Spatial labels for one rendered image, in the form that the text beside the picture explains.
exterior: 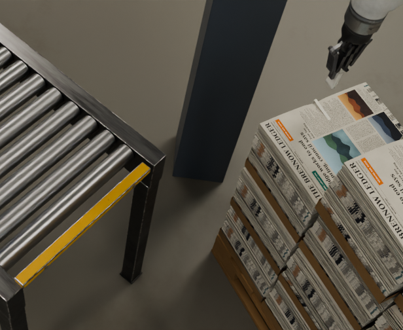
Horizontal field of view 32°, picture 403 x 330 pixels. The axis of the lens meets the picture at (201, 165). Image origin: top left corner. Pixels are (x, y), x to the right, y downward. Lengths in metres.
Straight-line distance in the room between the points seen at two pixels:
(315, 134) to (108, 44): 1.40
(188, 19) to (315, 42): 0.59
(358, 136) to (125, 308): 1.03
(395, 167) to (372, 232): 0.16
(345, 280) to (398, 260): 0.31
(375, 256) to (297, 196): 0.32
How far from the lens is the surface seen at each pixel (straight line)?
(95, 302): 2.50
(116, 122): 1.88
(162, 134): 2.85
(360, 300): 1.87
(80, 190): 1.77
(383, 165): 1.65
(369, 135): 1.99
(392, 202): 1.61
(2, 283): 1.67
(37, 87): 1.96
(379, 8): 1.66
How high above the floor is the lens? 2.34
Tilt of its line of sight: 57 degrees down
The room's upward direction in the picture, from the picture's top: 16 degrees clockwise
